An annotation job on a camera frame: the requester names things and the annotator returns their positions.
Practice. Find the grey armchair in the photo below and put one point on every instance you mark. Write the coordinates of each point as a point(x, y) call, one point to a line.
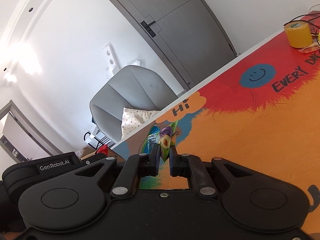
point(135, 87)

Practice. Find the white patterned cushion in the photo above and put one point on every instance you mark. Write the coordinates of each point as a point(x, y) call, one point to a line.
point(135, 122)

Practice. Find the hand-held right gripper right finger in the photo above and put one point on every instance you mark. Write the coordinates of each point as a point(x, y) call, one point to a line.
point(174, 162)

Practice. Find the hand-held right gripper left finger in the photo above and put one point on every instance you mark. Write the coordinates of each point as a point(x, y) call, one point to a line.
point(155, 160)

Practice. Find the black shoe rack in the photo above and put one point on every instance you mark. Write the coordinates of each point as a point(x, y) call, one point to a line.
point(97, 138)

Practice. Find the grey door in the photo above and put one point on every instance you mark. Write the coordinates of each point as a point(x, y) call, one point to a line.
point(187, 30)

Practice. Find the yellow tape roll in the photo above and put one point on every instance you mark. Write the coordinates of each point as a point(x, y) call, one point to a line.
point(298, 35)

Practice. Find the white foam board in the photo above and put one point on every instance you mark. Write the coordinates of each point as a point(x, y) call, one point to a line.
point(111, 57)

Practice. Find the brown carton with black logo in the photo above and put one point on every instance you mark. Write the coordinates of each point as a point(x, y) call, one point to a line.
point(87, 152)

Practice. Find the colourful printed table mat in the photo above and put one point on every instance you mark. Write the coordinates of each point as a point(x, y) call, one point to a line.
point(250, 135)

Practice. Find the red plastic item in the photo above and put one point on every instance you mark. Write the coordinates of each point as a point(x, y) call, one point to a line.
point(102, 150)

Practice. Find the green fruit-print snack packet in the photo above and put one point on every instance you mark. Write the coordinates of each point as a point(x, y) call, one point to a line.
point(166, 138)

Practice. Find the orange candy wrapper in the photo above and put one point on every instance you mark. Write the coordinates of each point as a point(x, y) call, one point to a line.
point(310, 48)

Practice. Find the grey door frame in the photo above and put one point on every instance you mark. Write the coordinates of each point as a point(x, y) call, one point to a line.
point(15, 110)

